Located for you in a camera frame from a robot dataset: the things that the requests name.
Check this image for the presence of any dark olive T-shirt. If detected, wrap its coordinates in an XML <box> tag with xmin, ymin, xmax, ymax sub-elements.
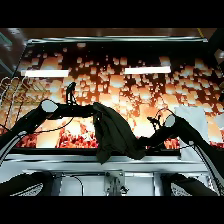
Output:
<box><xmin>92</xmin><ymin>101</ymin><xmax>148</xmax><ymax>165</ymax></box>

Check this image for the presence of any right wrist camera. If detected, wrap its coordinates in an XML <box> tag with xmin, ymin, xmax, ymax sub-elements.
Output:
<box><xmin>146</xmin><ymin>111</ymin><xmax>164</xmax><ymax>133</ymax></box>

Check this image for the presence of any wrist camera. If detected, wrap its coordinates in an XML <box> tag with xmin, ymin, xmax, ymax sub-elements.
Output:
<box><xmin>65</xmin><ymin>81</ymin><xmax>78</xmax><ymax>106</ymax></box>
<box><xmin>146</xmin><ymin>111</ymin><xmax>164</xmax><ymax>133</ymax></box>

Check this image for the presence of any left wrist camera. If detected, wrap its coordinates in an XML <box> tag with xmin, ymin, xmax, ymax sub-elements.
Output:
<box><xmin>65</xmin><ymin>81</ymin><xmax>78</xmax><ymax>106</ymax></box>

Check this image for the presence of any black cable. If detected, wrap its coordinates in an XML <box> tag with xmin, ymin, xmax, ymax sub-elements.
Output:
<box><xmin>32</xmin><ymin>115</ymin><xmax>77</xmax><ymax>136</ymax></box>
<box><xmin>70</xmin><ymin>174</ymin><xmax>85</xmax><ymax>197</ymax></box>

